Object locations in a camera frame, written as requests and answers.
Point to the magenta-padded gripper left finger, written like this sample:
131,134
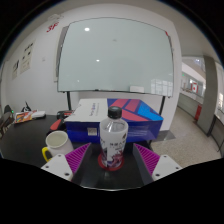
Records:
56,165

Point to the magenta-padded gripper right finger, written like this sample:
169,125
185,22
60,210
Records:
165,166

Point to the clear black-capped drink bottle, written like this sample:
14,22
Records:
113,140

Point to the red and black tool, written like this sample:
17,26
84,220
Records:
56,125

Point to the flat round red coaster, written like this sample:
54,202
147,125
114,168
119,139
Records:
100,161

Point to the blue and white cardboard box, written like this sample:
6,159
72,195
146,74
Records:
143,123

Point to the flat orange printed box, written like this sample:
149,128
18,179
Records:
23,116

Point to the red fire extinguisher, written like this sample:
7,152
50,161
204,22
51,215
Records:
198,112

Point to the dark chair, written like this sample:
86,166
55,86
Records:
6,118

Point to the large glass whiteboard on stand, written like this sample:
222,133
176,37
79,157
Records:
113,56

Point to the small white wall poster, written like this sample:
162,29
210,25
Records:
15,69

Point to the large white wall poster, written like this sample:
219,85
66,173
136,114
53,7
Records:
27,57

